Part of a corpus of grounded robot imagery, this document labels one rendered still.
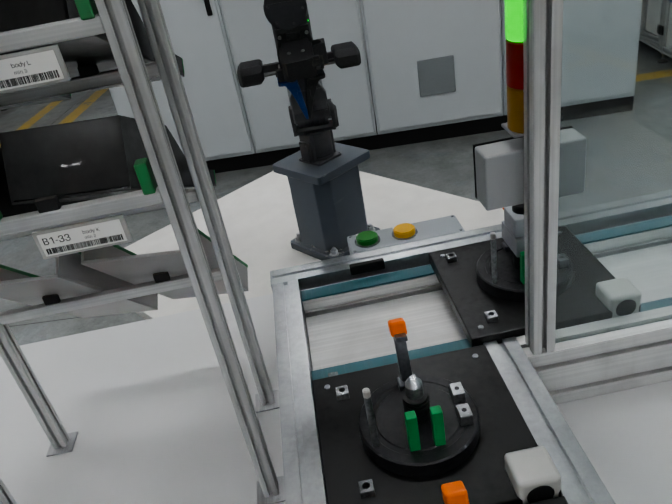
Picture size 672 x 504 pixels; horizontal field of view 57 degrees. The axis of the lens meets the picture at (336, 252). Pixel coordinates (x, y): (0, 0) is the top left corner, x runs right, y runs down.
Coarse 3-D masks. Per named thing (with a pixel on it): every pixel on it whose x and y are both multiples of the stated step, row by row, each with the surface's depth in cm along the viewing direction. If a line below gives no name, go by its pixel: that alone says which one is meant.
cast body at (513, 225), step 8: (504, 208) 91; (512, 208) 90; (520, 208) 88; (504, 216) 92; (512, 216) 89; (520, 216) 88; (504, 224) 93; (512, 224) 89; (520, 224) 88; (504, 232) 94; (512, 232) 90; (520, 232) 89; (504, 240) 94; (512, 240) 90; (520, 240) 89; (512, 248) 91; (520, 248) 89
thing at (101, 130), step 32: (32, 128) 62; (64, 128) 62; (96, 128) 62; (128, 128) 63; (32, 160) 63; (64, 160) 62; (96, 160) 62; (128, 160) 62; (32, 192) 63; (64, 192) 63; (96, 192) 62
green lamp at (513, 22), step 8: (512, 0) 63; (520, 0) 62; (512, 8) 63; (520, 8) 62; (512, 16) 63; (520, 16) 63; (512, 24) 64; (520, 24) 63; (512, 32) 64; (520, 32) 64; (512, 40) 65; (520, 40) 64
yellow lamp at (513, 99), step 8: (512, 88) 68; (512, 96) 68; (520, 96) 67; (512, 104) 68; (520, 104) 67; (512, 112) 69; (520, 112) 68; (512, 120) 69; (520, 120) 68; (512, 128) 70; (520, 128) 69
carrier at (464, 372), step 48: (336, 384) 82; (384, 384) 78; (432, 384) 76; (480, 384) 78; (336, 432) 75; (384, 432) 71; (432, 432) 68; (480, 432) 71; (528, 432) 70; (336, 480) 69; (384, 480) 68; (432, 480) 67; (480, 480) 66; (528, 480) 63
